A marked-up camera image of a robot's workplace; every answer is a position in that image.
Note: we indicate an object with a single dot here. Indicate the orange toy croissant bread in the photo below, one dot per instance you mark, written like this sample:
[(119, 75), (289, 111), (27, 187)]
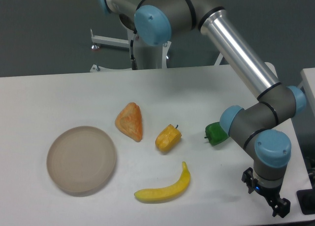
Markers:
[(129, 122)]

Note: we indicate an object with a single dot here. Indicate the beige round plate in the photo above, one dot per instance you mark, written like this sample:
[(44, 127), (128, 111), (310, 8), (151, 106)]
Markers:
[(81, 160)]

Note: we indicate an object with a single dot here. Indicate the green toy bell pepper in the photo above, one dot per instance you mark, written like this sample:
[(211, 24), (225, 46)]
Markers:
[(215, 134)]

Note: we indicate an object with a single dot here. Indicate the yellow toy bell pepper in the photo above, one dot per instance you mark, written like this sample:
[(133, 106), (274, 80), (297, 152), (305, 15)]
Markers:
[(168, 138)]

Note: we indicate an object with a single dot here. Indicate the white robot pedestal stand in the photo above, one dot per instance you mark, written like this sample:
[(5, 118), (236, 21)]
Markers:
[(141, 55)]

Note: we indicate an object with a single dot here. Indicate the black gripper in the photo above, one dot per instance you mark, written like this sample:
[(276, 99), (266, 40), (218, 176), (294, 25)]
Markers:
[(270, 190)]

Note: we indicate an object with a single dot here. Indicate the white side table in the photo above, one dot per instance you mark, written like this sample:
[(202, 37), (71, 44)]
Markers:
[(308, 83)]

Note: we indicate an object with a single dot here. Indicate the black device at table edge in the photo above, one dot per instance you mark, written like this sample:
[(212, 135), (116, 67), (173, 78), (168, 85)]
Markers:
[(306, 199)]

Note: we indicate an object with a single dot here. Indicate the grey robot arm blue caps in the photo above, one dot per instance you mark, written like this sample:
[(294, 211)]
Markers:
[(253, 129)]

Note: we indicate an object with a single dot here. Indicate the yellow toy banana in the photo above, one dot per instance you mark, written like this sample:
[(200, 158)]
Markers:
[(154, 195)]

